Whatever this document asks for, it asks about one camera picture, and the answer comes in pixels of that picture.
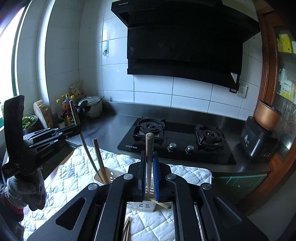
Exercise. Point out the wall socket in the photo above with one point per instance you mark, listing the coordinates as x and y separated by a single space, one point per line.
241 92

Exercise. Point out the white utensil holder caddy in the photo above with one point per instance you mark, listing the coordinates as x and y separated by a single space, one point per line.
131 192

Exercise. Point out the black rice cooker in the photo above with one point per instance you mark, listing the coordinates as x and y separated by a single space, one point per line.
258 143

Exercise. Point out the white quilted cloth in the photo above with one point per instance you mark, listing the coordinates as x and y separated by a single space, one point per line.
77 173

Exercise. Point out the gloved left hand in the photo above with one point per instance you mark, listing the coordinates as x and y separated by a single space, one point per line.
18 193

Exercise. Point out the wall hook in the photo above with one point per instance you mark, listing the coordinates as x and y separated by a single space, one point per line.
105 48

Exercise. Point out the yellow cap oil bottle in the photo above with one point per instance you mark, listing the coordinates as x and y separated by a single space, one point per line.
65 116

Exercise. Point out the wooden spoon handle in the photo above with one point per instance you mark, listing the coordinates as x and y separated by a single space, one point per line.
149 147

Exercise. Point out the round wooden cutting board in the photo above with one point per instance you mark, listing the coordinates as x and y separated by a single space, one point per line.
43 112

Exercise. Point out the white pressure cooker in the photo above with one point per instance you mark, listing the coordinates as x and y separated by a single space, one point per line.
90 106

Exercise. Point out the copper inner pot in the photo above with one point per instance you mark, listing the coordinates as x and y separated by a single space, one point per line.
267 115

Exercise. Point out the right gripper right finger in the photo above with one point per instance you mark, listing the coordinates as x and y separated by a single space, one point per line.
156 175

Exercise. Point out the bowl of green vegetables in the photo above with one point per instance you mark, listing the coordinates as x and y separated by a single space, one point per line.
28 121

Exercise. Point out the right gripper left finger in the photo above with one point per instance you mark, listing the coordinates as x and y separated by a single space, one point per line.
141 176

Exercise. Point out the wooden chopstick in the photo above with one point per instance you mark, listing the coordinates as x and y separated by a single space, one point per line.
101 165
126 230
164 205

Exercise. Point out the black range hood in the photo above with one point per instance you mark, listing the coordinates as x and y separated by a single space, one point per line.
197 40

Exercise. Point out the dark chopstick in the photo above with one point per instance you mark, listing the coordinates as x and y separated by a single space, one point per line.
75 118

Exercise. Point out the black gas stove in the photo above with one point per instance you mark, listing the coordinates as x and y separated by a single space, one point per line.
179 142

